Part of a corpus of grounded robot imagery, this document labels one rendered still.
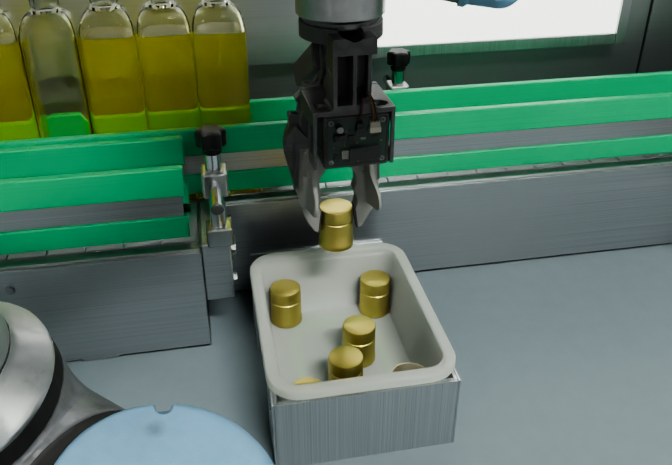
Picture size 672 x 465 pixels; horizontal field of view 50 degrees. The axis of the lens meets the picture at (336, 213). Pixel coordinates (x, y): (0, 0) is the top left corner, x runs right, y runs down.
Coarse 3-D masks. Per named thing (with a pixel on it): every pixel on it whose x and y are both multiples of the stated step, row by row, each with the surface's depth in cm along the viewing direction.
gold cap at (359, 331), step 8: (352, 320) 74; (360, 320) 74; (368, 320) 74; (344, 328) 73; (352, 328) 73; (360, 328) 73; (368, 328) 73; (344, 336) 73; (352, 336) 72; (360, 336) 72; (368, 336) 72; (344, 344) 74; (352, 344) 73; (360, 344) 72; (368, 344) 73; (368, 352) 73; (368, 360) 74
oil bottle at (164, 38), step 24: (144, 24) 74; (168, 24) 75; (144, 48) 75; (168, 48) 76; (192, 48) 77; (144, 72) 76; (168, 72) 77; (192, 72) 78; (168, 96) 78; (192, 96) 79; (168, 120) 79; (192, 120) 80
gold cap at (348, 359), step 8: (336, 352) 70; (344, 352) 70; (352, 352) 70; (360, 352) 70; (328, 360) 69; (336, 360) 69; (344, 360) 69; (352, 360) 69; (360, 360) 69; (328, 368) 70; (336, 368) 68; (344, 368) 68; (352, 368) 68; (360, 368) 69; (328, 376) 70; (336, 376) 69; (344, 376) 68; (352, 376) 68; (360, 376) 69
